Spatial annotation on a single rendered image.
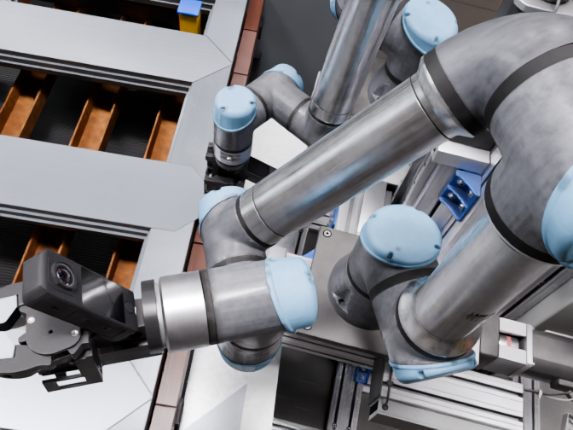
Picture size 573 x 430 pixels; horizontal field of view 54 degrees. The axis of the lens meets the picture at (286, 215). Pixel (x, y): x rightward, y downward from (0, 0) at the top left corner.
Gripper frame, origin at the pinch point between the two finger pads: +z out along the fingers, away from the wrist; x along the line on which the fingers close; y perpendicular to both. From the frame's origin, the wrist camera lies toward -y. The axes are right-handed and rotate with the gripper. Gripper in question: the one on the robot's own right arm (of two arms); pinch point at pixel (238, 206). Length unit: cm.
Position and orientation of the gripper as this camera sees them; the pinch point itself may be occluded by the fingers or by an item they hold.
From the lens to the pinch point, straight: 128.4
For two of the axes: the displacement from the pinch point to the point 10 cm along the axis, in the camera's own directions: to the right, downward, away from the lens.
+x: -1.2, 8.4, -5.2
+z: -1.2, 5.1, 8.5
